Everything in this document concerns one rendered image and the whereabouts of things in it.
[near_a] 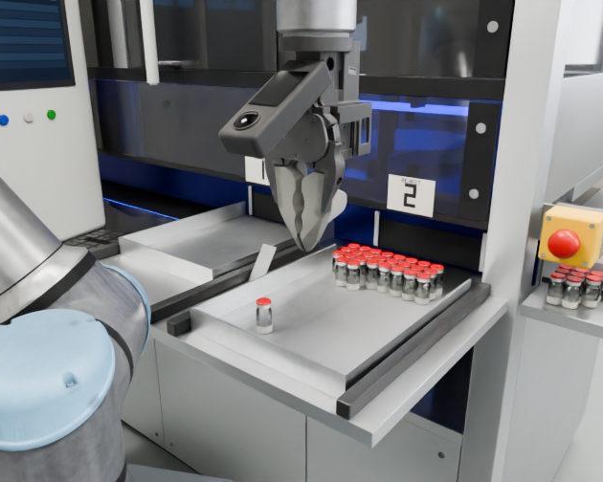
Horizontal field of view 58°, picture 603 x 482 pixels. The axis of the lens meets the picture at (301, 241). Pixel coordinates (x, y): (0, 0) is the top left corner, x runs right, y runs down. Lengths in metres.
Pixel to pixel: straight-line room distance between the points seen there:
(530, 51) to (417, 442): 0.71
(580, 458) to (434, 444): 1.05
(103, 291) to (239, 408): 0.89
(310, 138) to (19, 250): 0.30
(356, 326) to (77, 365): 0.42
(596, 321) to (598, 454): 1.28
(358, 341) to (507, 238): 0.29
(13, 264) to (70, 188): 0.87
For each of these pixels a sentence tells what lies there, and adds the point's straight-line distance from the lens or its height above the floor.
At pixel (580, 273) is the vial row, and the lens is 0.94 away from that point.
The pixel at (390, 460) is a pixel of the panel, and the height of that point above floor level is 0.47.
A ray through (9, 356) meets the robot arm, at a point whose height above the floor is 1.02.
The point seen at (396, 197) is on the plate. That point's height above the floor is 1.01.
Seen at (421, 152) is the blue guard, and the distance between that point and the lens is 0.91.
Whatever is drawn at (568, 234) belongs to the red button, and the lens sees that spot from 0.82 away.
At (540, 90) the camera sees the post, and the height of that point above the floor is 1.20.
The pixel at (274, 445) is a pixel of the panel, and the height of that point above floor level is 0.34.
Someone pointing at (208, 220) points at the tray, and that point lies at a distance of 1.21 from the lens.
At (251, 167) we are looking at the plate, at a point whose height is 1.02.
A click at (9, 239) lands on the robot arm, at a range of 0.59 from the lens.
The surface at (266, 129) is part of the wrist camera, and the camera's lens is 0.46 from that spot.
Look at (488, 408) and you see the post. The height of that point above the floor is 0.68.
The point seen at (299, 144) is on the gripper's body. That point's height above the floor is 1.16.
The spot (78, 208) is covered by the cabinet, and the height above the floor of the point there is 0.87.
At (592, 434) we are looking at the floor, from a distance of 2.22.
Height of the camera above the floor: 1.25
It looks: 19 degrees down
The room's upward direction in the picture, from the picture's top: straight up
